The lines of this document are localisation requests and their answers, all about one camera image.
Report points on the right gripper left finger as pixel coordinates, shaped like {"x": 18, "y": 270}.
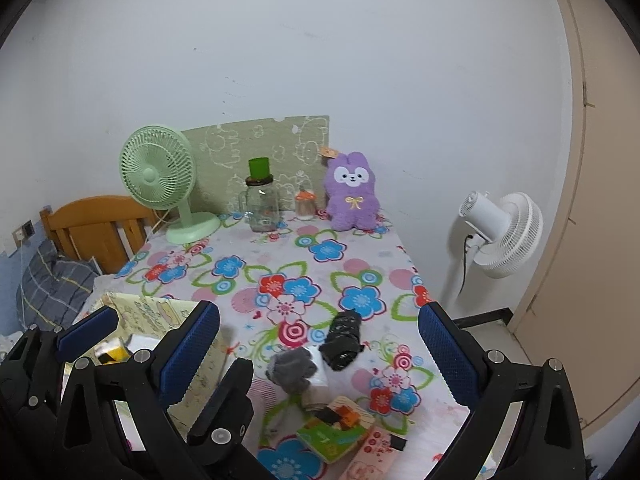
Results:
{"x": 151, "y": 386}

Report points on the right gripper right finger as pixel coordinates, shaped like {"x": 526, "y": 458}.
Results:
{"x": 546, "y": 442}

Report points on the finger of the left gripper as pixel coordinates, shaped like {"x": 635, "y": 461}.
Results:
{"x": 225, "y": 417}
{"x": 84, "y": 335}

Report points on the grey white sock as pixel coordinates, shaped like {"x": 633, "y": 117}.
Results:
{"x": 300, "y": 372}

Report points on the green picture book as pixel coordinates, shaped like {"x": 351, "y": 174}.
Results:
{"x": 336, "y": 430}

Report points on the black sock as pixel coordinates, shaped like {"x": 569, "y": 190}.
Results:
{"x": 342, "y": 344}

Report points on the yellow cartoon box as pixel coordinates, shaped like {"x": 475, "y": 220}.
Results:
{"x": 111, "y": 351}

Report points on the grey plaid pillow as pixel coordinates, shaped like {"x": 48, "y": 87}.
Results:
{"x": 53, "y": 288}

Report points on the yellow fabric storage box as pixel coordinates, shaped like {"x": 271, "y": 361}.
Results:
{"x": 143, "y": 321}

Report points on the beige wardrobe door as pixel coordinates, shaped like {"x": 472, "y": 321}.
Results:
{"x": 582, "y": 304}

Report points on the floral tablecloth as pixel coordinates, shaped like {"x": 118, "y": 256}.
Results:
{"x": 281, "y": 290}

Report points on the green desk fan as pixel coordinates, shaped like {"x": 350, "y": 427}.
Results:
{"x": 157, "y": 167}

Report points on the glass jar with green lid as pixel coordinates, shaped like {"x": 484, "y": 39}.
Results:
{"x": 259, "y": 201}

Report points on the white standing fan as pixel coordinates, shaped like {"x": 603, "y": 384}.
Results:
{"x": 505, "y": 235}

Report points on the green patterned foam mat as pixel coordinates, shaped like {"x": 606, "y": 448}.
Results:
{"x": 222, "y": 152}

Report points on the small jar of cotton swabs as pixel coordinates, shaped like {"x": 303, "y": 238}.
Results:
{"x": 305, "y": 204}

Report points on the purple bunny plush toy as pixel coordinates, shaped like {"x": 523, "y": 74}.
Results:
{"x": 350, "y": 187}

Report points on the wall power socket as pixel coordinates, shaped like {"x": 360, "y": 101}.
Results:
{"x": 22, "y": 234}

